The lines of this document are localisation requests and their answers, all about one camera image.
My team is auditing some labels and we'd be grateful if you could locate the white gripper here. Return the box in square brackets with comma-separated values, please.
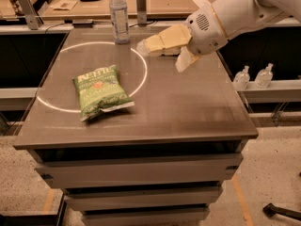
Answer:
[136, 5, 228, 73]

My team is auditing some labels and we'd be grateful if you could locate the green Kettle chip bag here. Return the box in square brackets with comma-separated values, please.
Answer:
[72, 65, 135, 122]

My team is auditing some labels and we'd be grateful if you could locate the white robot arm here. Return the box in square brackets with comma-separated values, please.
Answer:
[136, 0, 301, 72]

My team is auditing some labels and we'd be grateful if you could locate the left sanitizer bottle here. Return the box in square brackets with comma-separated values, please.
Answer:
[233, 66, 250, 90]

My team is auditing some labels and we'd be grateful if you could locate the sanitizer bottle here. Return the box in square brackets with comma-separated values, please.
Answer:
[254, 63, 273, 89]
[233, 66, 250, 90]

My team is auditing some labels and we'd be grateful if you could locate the clear plastic water bottle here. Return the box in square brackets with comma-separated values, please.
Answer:
[109, 0, 130, 44]

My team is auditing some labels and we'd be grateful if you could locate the right sanitizer bottle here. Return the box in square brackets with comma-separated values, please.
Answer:
[254, 63, 273, 89]

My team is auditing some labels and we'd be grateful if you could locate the grey drawer cabinet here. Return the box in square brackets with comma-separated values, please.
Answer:
[15, 28, 258, 226]

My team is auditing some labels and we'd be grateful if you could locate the small booklet on desk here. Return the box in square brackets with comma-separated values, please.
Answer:
[51, 0, 77, 10]

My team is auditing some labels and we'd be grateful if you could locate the black chair base leg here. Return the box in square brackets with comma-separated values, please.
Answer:
[262, 203, 301, 220]

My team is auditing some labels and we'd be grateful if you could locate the middle metal bracket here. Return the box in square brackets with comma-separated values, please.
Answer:
[136, 0, 147, 26]

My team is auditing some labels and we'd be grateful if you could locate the metal bracket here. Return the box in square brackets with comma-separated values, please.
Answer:
[18, 0, 41, 30]
[136, 0, 147, 26]

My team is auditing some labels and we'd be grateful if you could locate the left metal bracket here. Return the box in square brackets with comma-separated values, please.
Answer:
[18, 0, 41, 30]

